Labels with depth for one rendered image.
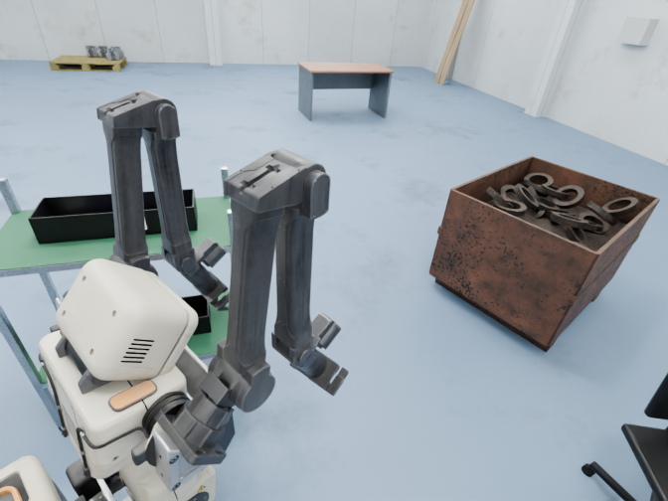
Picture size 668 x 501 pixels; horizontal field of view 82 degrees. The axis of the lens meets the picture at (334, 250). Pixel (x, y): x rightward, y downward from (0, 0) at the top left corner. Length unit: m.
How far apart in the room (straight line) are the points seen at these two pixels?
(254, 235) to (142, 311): 0.26
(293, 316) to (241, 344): 0.11
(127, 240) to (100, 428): 0.40
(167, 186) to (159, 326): 0.36
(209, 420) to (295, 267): 0.29
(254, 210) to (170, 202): 0.49
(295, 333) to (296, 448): 1.38
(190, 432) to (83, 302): 0.29
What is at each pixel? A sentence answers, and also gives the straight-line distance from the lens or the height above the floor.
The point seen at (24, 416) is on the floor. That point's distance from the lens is 2.56.
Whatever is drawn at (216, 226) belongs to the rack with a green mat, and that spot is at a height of 0.95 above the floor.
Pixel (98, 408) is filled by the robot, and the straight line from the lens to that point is 0.79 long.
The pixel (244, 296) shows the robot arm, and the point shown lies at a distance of 0.60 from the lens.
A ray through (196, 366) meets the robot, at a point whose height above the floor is 1.04.
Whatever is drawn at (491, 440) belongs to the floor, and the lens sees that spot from 2.31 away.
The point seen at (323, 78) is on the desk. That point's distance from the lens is 7.13.
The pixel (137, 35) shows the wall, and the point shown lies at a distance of 11.20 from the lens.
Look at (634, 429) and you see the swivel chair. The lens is 2.10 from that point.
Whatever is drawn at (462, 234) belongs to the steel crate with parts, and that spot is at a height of 0.56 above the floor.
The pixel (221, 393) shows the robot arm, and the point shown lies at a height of 1.25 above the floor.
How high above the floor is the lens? 1.84
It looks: 34 degrees down
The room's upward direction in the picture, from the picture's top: 5 degrees clockwise
